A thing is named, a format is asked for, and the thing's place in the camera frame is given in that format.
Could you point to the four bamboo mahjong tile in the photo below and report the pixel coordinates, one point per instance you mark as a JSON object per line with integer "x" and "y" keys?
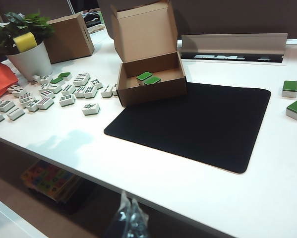
{"x": 78, "y": 82}
{"x": 68, "y": 89}
{"x": 83, "y": 76}

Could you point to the orange cloth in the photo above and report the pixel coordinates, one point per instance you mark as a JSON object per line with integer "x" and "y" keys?
{"x": 0, "y": 79}

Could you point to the colourful book stack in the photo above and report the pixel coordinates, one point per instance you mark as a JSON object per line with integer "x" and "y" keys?
{"x": 49, "y": 181}

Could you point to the brown paper box with lid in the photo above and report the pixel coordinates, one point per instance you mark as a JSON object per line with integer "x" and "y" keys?
{"x": 148, "y": 37}

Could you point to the six bamboo mahjong tile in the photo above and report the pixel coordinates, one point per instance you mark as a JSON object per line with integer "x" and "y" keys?
{"x": 90, "y": 91}
{"x": 67, "y": 100}

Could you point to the brown felt desk divider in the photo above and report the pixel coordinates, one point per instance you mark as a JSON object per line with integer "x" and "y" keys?
{"x": 237, "y": 17}

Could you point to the eight bamboo mahjong tile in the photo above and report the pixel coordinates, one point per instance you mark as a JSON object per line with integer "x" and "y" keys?
{"x": 96, "y": 83}

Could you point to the seven bamboo mahjong tile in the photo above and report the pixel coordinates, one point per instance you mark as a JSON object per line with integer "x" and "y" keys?
{"x": 80, "y": 91}

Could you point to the black mouse mat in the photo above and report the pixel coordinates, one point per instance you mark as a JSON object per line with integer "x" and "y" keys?
{"x": 188, "y": 129}

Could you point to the yellow sponge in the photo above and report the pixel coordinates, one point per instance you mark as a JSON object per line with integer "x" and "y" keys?
{"x": 25, "y": 43}

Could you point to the two bamboo mahjong tile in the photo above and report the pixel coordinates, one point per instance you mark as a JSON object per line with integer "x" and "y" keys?
{"x": 106, "y": 91}

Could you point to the green leafy plant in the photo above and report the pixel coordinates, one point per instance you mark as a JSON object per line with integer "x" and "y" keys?
{"x": 19, "y": 24}

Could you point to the white plant pot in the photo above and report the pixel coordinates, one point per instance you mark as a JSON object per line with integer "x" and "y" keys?
{"x": 31, "y": 62}

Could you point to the one bamboo bird mahjong tile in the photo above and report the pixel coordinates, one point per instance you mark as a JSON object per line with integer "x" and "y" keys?
{"x": 91, "y": 108}

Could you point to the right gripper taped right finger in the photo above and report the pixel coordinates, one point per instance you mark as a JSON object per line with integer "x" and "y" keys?
{"x": 138, "y": 223}

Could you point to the three bamboo mahjong tile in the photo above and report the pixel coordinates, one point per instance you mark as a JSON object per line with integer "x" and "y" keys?
{"x": 115, "y": 89}

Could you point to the dot pattern mahjong tile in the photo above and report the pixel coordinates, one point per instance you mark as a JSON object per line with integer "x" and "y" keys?
{"x": 20, "y": 92}
{"x": 12, "y": 88}

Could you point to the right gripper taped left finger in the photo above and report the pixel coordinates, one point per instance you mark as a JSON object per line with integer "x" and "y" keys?
{"x": 123, "y": 220}

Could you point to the brown cardboard cube box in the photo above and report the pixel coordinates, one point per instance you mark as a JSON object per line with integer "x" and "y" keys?
{"x": 69, "y": 37}

